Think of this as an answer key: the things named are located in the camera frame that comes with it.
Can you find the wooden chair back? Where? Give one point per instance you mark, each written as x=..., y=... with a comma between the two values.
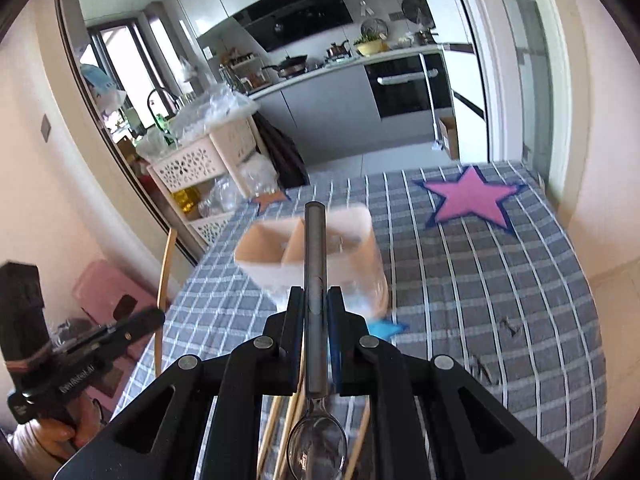
x=161, y=298

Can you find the pink star sticker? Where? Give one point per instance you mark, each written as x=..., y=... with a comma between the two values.
x=470, y=194

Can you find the yellow green bowl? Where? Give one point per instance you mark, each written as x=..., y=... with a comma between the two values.
x=368, y=45

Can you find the grey checkered tablecloth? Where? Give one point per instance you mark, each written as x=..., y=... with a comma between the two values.
x=514, y=309

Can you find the black wok pan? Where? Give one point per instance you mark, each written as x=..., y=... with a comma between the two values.
x=291, y=66

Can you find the black range hood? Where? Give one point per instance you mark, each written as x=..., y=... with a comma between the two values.
x=276, y=23

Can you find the beige plastic utensil holder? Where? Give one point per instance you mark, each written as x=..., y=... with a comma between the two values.
x=272, y=253

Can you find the orange star sticker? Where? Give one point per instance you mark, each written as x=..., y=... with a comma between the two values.
x=264, y=201

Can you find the blue star sticker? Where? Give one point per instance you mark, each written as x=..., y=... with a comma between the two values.
x=385, y=329

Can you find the yellow oil bottle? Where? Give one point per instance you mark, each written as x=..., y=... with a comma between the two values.
x=188, y=199

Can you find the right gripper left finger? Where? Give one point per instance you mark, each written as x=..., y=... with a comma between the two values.
x=200, y=419

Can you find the white perforated storage rack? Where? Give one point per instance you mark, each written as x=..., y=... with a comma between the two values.
x=220, y=153

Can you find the built-in black oven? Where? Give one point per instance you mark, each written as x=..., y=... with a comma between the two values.
x=415, y=83

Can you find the cardboard box on floor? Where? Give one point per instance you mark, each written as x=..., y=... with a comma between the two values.
x=449, y=135

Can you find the pink plastic stool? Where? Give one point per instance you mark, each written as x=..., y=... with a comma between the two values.
x=107, y=295

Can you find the black handled steel spoon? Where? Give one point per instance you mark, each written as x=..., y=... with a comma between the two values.
x=317, y=447

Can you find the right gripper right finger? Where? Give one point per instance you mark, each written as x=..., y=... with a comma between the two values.
x=431, y=419

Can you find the wooden chopstick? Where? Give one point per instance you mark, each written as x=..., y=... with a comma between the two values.
x=357, y=448
x=293, y=413
x=271, y=425

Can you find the person's left hand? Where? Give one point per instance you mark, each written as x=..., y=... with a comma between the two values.
x=43, y=445

